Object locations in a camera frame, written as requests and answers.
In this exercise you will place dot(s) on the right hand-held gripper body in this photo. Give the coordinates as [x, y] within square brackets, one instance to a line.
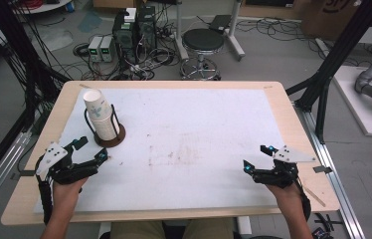
[278, 174]

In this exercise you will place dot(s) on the white platform board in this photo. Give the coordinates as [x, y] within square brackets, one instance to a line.
[359, 109]

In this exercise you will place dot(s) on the stack of white paper cups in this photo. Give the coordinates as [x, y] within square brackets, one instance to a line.
[101, 113]

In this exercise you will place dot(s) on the white small box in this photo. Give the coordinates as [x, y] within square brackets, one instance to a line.
[130, 15]

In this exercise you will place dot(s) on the grey bench power supply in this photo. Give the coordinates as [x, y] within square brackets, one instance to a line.
[107, 49]
[94, 49]

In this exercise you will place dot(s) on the white table mat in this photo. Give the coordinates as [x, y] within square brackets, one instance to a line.
[190, 132]

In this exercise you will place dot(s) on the black tape piece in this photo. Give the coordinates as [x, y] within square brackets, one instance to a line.
[27, 173]
[322, 169]

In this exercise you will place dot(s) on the white metal stand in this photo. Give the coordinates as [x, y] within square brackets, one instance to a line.
[235, 40]

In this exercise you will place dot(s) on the person's right hand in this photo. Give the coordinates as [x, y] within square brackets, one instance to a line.
[285, 197]

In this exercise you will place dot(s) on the black computer tower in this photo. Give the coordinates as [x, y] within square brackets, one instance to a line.
[147, 30]
[124, 40]

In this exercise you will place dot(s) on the black round stool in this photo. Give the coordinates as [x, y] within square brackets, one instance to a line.
[203, 41]

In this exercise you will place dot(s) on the person's left hand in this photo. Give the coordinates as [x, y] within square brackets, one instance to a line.
[69, 191]

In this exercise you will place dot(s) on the person's legs in khaki pants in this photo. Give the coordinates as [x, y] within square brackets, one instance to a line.
[141, 230]

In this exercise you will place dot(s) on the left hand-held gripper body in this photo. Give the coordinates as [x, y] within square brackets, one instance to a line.
[71, 171]

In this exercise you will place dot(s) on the cardboard box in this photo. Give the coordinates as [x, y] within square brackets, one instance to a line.
[330, 18]

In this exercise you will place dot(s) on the thin wooden stick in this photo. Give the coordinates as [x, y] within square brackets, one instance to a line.
[315, 197]

